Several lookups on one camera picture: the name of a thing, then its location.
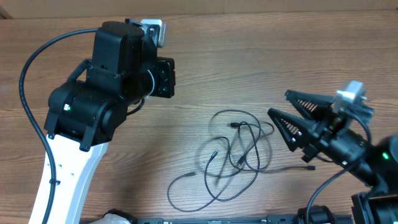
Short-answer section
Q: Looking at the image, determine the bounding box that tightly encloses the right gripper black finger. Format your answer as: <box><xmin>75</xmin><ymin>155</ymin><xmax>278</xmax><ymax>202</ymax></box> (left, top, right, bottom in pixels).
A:
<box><xmin>284</xmin><ymin>90</ymin><xmax>334</xmax><ymax>120</ymax></box>
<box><xmin>267</xmin><ymin>108</ymin><xmax>316</xmax><ymax>152</ymax></box>

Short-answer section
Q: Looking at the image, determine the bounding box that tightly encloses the black cable bundle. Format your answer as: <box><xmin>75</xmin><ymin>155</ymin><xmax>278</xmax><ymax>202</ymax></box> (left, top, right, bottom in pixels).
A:
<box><xmin>203</xmin><ymin>109</ymin><xmax>276</xmax><ymax>202</ymax></box>

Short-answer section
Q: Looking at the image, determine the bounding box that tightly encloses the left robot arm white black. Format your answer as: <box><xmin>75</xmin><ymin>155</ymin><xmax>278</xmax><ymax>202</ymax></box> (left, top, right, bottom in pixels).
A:
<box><xmin>30</xmin><ymin>19</ymin><xmax>175</xmax><ymax>223</ymax></box>

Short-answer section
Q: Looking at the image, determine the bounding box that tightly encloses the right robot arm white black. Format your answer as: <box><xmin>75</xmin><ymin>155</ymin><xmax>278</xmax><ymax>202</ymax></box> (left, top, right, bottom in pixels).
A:
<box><xmin>267</xmin><ymin>90</ymin><xmax>397</xmax><ymax>223</ymax></box>

